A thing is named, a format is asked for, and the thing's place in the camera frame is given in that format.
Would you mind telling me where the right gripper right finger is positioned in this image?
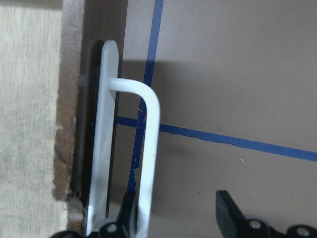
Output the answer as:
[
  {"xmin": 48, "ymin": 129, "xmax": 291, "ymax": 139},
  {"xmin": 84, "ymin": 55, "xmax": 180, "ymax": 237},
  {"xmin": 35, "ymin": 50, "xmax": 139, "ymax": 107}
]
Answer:
[{"xmin": 215, "ymin": 190, "xmax": 317, "ymax": 238}]

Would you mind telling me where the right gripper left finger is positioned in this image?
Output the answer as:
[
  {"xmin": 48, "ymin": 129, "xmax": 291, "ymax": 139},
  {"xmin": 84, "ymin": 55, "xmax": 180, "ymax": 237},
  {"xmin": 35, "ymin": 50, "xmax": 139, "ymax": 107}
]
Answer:
[{"xmin": 51, "ymin": 191, "xmax": 137, "ymax": 238}]

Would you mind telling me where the white drawer handle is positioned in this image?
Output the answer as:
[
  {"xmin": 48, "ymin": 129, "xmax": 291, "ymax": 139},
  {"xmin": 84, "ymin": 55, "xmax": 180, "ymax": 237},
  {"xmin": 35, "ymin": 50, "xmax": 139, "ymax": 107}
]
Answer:
[{"xmin": 85, "ymin": 40, "xmax": 160, "ymax": 238}]

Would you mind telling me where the dark wooden drawer box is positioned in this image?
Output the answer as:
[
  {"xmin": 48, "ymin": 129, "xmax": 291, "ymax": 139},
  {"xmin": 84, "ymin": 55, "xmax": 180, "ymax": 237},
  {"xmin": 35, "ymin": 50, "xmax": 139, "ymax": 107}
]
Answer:
[{"xmin": 0, "ymin": 0, "xmax": 128, "ymax": 238}]

